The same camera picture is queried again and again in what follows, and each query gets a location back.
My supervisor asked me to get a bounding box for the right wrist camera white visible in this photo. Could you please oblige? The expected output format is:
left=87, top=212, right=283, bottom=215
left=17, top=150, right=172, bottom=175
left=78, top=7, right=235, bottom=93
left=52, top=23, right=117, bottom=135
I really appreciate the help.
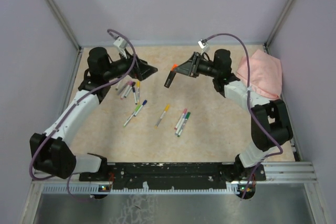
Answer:
left=197, top=39, right=209, bottom=54

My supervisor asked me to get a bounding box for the dark green cap marker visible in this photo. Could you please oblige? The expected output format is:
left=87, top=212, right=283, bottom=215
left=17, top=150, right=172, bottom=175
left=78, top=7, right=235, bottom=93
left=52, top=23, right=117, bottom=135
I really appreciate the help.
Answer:
left=177, top=112, right=191, bottom=137

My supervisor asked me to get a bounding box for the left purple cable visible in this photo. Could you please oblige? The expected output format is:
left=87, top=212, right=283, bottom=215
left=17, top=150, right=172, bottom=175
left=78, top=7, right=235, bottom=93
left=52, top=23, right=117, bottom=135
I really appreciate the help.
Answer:
left=28, top=28, right=138, bottom=202

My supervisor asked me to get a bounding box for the yellow cap paint marker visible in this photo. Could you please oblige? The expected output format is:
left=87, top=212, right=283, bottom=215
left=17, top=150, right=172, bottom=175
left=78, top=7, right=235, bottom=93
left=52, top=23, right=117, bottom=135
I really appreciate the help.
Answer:
left=136, top=81, right=140, bottom=104

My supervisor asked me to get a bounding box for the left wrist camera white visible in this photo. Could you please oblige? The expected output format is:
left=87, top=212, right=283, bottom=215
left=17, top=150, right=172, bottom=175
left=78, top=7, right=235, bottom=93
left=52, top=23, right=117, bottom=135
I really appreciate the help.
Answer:
left=113, top=37, right=128, bottom=56

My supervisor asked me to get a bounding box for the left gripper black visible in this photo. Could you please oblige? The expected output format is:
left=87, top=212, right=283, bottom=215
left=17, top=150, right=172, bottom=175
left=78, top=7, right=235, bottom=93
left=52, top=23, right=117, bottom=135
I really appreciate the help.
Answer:
left=104, top=48, right=158, bottom=81

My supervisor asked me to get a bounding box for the pink cap white marker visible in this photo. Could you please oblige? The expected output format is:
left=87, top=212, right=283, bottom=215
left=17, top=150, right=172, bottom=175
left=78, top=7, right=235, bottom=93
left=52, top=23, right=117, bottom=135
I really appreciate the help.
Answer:
left=120, top=81, right=133, bottom=100

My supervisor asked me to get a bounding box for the lilac cap paint marker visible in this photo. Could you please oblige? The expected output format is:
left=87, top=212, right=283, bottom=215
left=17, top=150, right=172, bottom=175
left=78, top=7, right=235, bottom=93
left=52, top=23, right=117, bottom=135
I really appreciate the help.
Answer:
left=175, top=112, right=189, bottom=135

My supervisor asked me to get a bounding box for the pink cloth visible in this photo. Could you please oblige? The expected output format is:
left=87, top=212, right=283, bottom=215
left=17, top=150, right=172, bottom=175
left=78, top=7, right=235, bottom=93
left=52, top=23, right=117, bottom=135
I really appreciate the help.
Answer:
left=236, top=49, right=282, bottom=100

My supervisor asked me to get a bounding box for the small blue cap marker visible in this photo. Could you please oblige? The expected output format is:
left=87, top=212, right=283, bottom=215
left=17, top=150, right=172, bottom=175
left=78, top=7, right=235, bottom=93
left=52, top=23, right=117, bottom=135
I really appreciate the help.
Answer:
left=132, top=87, right=138, bottom=104

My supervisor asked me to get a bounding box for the black orange highlighter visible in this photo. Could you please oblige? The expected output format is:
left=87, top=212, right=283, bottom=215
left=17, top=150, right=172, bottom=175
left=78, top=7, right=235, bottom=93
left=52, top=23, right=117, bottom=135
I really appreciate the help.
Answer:
left=164, top=64, right=177, bottom=88

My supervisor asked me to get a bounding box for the yellow marker pen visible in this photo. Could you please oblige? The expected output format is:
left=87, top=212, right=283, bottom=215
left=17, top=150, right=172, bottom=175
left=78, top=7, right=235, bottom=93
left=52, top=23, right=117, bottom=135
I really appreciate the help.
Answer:
left=154, top=104, right=170, bottom=128

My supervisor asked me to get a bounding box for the black cap white marker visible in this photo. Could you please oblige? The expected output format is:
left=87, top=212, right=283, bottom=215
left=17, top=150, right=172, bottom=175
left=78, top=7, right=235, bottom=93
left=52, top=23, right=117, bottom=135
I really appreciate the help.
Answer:
left=123, top=81, right=135, bottom=98

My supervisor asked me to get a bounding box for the pink cap paint marker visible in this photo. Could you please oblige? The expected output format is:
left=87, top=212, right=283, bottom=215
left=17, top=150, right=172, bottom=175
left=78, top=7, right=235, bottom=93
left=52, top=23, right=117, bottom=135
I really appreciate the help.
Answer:
left=174, top=108, right=187, bottom=130

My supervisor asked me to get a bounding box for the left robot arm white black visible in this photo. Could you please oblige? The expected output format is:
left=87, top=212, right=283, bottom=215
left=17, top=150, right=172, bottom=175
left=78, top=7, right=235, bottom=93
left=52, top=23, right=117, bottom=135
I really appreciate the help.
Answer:
left=29, top=47, right=158, bottom=180

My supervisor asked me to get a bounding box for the grey transparent pen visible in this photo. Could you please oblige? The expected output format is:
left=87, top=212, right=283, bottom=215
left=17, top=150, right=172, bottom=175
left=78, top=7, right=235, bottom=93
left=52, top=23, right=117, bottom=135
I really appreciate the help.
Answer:
left=117, top=81, right=132, bottom=95

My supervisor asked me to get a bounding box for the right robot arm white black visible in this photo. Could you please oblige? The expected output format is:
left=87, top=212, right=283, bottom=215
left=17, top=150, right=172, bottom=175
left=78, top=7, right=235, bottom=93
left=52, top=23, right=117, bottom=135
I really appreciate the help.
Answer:
left=164, top=49, right=293, bottom=182

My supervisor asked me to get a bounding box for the lime cap white marker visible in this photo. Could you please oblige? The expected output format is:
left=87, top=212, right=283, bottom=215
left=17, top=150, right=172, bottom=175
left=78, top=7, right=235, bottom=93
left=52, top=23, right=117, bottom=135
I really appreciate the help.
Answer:
left=123, top=104, right=141, bottom=127

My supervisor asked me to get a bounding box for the grey slotted cable duct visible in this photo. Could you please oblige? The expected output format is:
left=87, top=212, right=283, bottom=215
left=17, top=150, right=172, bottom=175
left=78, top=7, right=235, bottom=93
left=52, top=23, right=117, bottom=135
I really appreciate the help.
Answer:
left=41, top=183, right=249, bottom=194

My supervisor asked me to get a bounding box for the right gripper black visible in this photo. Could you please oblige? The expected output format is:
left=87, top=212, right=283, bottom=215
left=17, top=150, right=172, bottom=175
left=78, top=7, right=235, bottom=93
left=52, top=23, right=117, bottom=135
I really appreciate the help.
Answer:
left=173, top=52, right=219, bottom=78

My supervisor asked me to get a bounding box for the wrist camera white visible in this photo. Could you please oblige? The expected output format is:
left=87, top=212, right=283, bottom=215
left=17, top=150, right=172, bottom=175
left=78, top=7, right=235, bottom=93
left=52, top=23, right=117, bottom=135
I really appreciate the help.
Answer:
left=197, top=39, right=209, bottom=54
left=113, top=37, right=128, bottom=56

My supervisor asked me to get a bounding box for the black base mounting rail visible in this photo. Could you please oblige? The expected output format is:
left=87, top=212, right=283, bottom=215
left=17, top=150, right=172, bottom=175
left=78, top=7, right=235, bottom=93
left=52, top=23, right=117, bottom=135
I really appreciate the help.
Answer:
left=79, top=162, right=266, bottom=190

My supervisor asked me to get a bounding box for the blue cap white marker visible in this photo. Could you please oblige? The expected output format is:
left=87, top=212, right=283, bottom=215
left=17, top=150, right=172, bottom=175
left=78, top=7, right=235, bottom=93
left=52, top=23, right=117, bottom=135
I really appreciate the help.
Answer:
left=134, top=100, right=147, bottom=116

